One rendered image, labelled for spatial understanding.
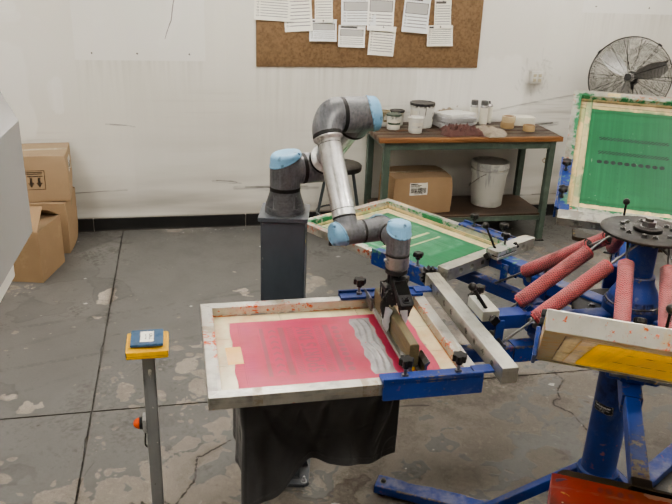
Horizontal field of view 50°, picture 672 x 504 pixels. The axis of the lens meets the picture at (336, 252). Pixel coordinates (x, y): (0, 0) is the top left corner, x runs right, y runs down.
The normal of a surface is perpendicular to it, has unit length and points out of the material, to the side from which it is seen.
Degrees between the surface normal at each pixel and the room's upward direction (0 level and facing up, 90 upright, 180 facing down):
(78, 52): 90
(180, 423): 0
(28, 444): 0
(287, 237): 90
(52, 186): 90
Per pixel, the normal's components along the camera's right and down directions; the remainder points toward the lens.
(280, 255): -0.01, 0.37
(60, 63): 0.21, 0.37
